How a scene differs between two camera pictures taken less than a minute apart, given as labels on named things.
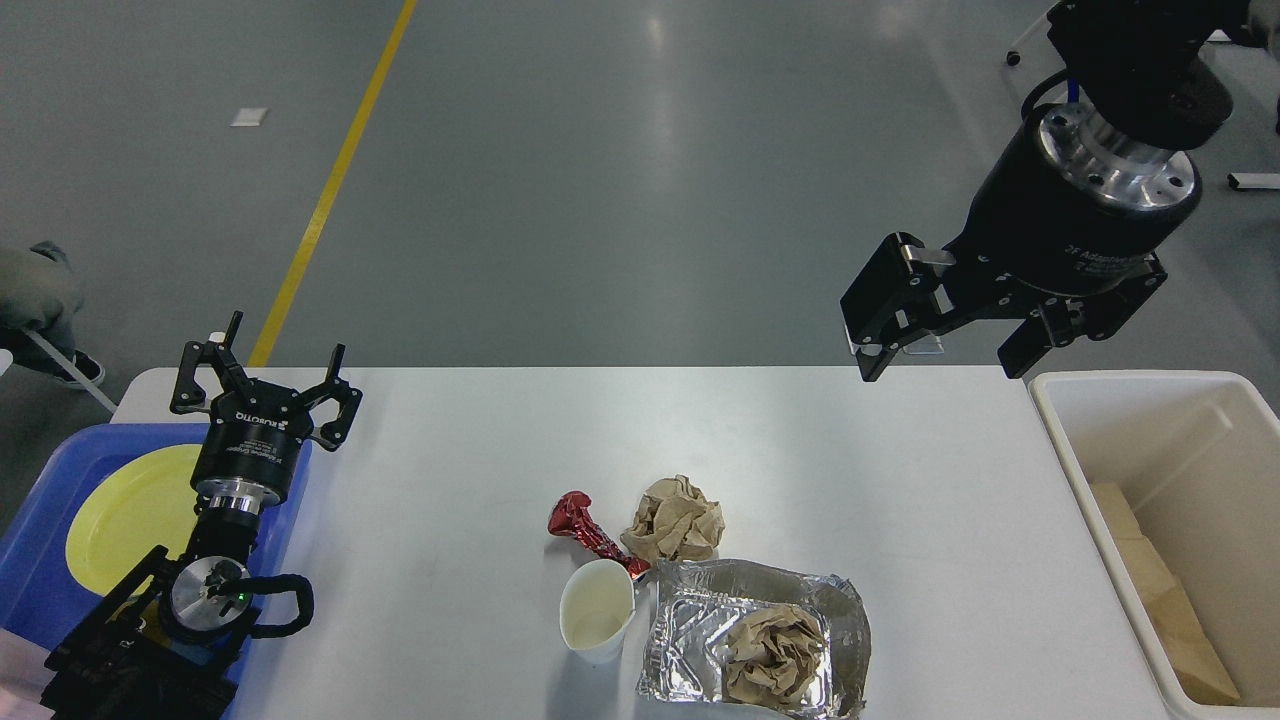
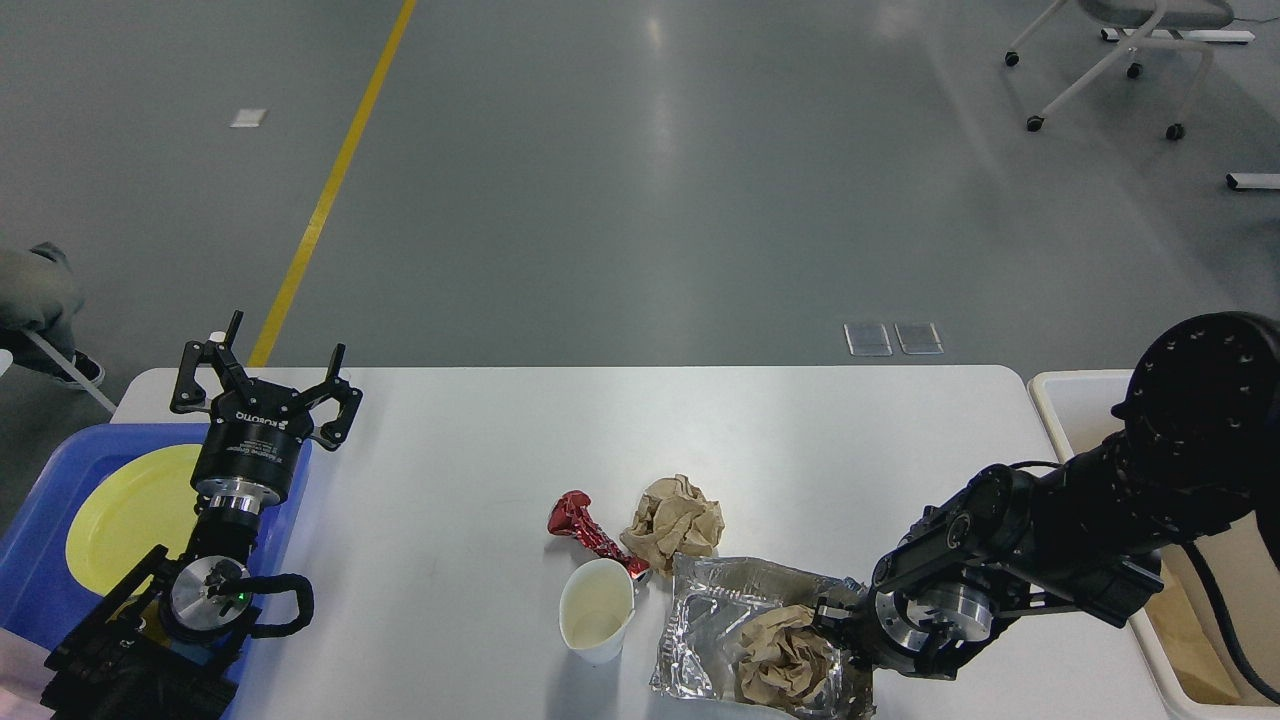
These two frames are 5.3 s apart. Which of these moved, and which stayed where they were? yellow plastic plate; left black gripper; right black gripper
Moved: right black gripper
Stayed: left black gripper; yellow plastic plate
